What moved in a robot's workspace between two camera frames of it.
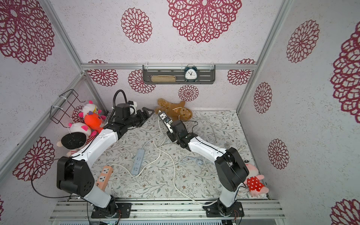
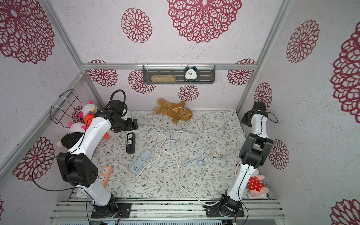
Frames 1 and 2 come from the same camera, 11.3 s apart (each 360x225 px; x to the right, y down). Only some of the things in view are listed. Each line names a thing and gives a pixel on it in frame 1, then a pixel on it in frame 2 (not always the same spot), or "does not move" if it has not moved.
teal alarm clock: [191, 74] does not move
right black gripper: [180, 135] → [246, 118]
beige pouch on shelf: [163, 78] does not move
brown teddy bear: [174, 110] does not move
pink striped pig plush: [78, 127] does not move
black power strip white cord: [167, 122] → [131, 143]
